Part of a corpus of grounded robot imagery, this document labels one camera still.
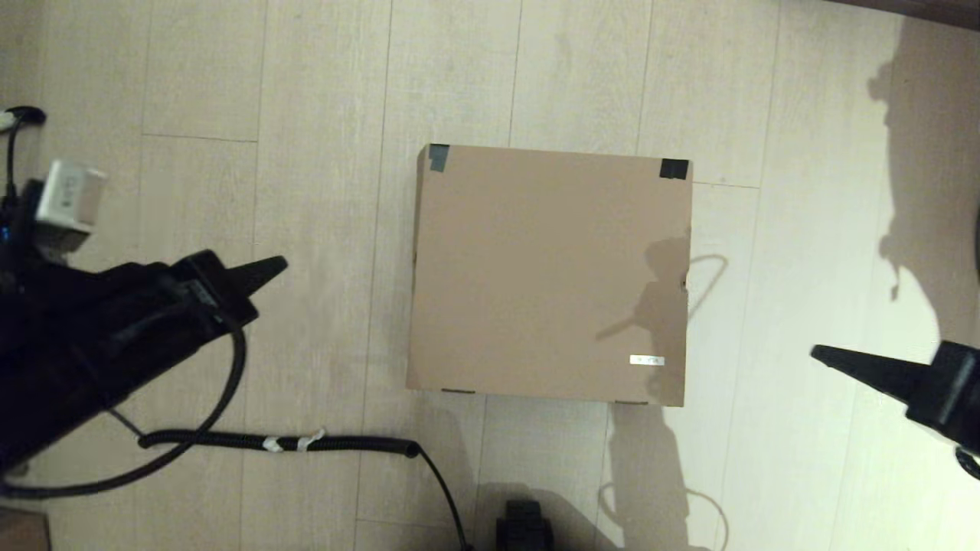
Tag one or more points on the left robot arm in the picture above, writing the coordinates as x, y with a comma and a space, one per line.
46, 367

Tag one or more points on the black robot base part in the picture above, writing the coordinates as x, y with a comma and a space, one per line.
524, 528

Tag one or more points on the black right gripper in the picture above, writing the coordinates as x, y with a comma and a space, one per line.
953, 390

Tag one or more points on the white label sticker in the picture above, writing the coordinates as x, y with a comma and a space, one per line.
647, 360

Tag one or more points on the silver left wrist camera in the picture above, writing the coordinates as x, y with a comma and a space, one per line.
69, 199

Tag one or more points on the printed brown cardboard carton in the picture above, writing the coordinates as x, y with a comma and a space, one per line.
23, 533

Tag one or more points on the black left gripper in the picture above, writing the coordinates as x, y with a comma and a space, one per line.
168, 314

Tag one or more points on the brown cardboard shoe box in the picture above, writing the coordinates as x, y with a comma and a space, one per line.
536, 268

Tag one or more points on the dark wooden furniture edge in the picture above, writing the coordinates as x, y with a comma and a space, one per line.
919, 11

